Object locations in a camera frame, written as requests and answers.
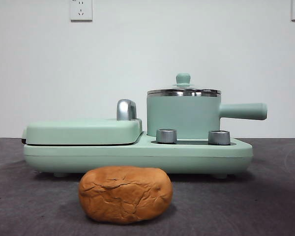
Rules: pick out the mint green griddle cover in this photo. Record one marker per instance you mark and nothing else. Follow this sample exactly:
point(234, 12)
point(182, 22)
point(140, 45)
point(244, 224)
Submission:
point(81, 131)

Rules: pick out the glass lid with green knob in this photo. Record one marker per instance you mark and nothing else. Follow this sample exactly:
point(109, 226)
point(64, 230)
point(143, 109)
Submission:
point(183, 78)

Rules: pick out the mint green breakfast machine base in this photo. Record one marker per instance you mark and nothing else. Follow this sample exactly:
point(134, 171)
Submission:
point(118, 158)

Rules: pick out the silver control knob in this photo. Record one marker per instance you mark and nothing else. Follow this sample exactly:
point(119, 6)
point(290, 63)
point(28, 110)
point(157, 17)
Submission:
point(166, 136)
point(219, 137)

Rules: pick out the brown potato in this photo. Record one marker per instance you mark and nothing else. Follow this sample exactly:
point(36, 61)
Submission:
point(125, 194)

